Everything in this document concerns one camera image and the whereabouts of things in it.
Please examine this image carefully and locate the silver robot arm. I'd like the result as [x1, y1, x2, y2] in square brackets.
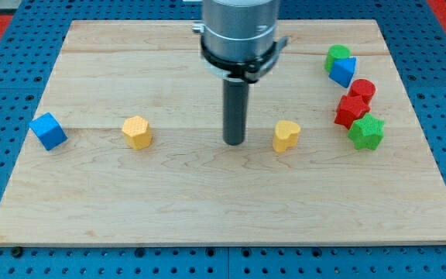
[192, 0, 288, 84]

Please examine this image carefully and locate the yellow heart block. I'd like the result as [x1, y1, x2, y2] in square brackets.
[272, 120, 301, 153]

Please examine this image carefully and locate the red star block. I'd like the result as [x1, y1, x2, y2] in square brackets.
[334, 95, 371, 129]

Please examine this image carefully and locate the green star block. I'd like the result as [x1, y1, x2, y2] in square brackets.
[348, 113, 385, 150]

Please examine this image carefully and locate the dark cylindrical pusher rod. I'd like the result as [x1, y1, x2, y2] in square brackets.
[223, 80, 249, 146]

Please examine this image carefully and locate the yellow hexagon block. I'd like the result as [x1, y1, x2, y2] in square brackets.
[122, 115, 153, 150]

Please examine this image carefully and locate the wooden board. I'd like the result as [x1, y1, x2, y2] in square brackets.
[0, 19, 446, 247]

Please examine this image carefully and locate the blue cube block right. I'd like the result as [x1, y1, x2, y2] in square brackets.
[329, 57, 357, 88]

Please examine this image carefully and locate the blue cube block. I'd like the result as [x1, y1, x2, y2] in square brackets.
[329, 57, 357, 88]
[29, 112, 67, 150]

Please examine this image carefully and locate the green cylinder block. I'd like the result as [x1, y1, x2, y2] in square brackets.
[324, 44, 351, 72]

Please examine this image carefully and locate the red cylinder block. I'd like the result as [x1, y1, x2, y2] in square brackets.
[348, 79, 376, 105]

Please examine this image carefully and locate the blue cube block left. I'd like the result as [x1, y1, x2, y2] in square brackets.
[29, 112, 67, 150]

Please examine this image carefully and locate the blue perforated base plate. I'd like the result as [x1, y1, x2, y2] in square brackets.
[0, 0, 446, 278]

